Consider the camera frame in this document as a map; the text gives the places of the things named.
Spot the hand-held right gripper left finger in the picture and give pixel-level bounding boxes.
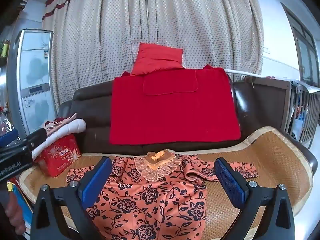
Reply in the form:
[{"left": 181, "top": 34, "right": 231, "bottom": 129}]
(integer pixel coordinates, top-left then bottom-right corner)
[{"left": 31, "top": 157, "right": 113, "bottom": 240}]

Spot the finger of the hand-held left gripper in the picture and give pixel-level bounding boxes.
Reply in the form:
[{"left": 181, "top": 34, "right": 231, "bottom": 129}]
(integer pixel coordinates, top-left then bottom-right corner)
[
  {"left": 23, "top": 128, "right": 48, "bottom": 151},
  {"left": 0, "top": 129, "right": 19, "bottom": 147}
]

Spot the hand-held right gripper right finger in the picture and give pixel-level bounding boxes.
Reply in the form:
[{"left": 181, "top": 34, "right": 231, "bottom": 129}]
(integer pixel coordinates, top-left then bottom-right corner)
[{"left": 214, "top": 157, "right": 295, "bottom": 240}]

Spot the orange floral shirt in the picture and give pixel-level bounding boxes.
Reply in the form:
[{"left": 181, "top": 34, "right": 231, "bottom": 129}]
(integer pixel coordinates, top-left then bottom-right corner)
[{"left": 65, "top": 149, "right": 259, "bottom": 240}]

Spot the person's left hand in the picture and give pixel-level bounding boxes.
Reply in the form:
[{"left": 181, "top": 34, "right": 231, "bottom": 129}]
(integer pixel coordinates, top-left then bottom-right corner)
[{"left": 5, "top": 195, "right": 26, "bottom": 234}]

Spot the red printed box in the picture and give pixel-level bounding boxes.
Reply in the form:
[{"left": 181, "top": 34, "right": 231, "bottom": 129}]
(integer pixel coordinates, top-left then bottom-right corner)
[{"left": 34, "top": 134, "right": 82, "bottom": 178}]

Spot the blue yellow packet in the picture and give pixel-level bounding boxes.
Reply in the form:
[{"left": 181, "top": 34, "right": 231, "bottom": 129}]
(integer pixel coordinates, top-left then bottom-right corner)
[{"left": 7, "top": 182, "right": 34, "bottom": 238}]

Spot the woven straw mat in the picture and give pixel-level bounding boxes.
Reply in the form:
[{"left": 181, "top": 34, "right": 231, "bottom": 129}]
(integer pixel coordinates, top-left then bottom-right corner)
[{"left": 19, "top": 126, "right": 314, "bottom": 240}]

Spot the dark brown sofa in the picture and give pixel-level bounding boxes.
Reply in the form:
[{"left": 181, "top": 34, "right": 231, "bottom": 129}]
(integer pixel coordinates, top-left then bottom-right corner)
[{"left": 57, "top": 76, "right": 317, "bottom": 178}]

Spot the standing silver air conditioner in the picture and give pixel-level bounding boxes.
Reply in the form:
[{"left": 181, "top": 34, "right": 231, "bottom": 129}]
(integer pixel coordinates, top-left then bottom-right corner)
[{"left": 6, "top": 29, "right": 58, "bottom": 140}]

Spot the red blanket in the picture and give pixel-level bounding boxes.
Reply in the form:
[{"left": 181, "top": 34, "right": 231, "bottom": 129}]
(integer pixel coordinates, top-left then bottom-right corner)
[{"left": 109, "top": 65, "right": 242, "bottom": 146}]

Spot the wooden crib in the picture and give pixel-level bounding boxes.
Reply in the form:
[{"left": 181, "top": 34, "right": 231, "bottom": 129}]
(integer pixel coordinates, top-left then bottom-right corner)
[{"left": 244, "top": 76, "right": 320, "bottom": 149}]

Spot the beige dotted curtain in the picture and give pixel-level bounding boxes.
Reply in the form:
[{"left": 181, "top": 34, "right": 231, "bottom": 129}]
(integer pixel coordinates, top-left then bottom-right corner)
[{"left": 41, "top": 0, "right": 264, "bottom": 113}]

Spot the red pillow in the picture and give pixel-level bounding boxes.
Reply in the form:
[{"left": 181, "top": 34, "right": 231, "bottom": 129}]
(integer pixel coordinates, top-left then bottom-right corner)
[{"left": 130, "top": 42, "right": 184, "bottom": 76}]

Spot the dark framed window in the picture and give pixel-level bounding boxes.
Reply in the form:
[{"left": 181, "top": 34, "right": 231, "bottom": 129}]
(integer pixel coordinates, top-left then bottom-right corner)
[{"left": 280, "top": 2, "right": 320, "bottom": 88}]

